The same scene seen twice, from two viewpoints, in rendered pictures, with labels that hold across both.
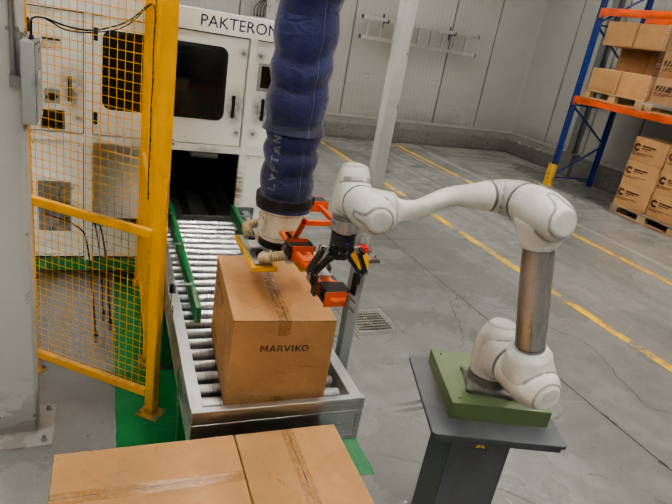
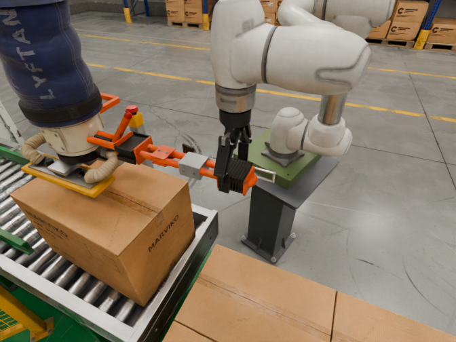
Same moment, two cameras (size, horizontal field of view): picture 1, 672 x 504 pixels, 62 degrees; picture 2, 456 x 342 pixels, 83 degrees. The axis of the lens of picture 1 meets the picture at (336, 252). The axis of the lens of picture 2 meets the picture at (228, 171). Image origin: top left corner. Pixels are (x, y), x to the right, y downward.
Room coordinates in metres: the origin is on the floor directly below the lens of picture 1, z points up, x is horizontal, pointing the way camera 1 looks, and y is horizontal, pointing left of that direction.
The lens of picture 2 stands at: (1.22, 0.37, 1.69)
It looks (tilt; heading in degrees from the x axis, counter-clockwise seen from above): 40 degrees down; 318
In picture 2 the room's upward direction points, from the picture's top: straight up
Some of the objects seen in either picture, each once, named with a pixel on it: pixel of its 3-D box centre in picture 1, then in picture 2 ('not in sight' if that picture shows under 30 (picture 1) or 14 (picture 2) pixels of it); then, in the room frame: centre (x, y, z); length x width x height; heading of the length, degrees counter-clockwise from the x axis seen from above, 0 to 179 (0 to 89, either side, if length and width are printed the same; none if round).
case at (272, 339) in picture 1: (267, 326); (115, 218); (2.14, 0.24, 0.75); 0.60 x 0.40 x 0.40; 20
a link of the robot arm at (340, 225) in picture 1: (345, 222); (235, 94); (1.62, -0.01, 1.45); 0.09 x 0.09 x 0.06
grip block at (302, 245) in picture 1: (299, 249); (134, 147); (1.92, 0.13, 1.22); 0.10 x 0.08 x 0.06; 115
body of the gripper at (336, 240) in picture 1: (341, 245); (235, 123); (1.62, -0.01, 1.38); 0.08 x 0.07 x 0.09; 114
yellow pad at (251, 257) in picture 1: (255, 249); (65, 170); (2.11, 0.32, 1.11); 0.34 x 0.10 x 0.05; 25
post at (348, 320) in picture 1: (344, 342); (150, 179); (2.55, -0.12, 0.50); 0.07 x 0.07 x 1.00; 24
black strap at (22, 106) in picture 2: (285, 198); (63, 100); (2.15, 0.24, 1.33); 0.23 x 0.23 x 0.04
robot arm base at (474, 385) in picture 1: (486, 374); (280, 148); (1.91, -0.66, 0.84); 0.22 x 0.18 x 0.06; 179
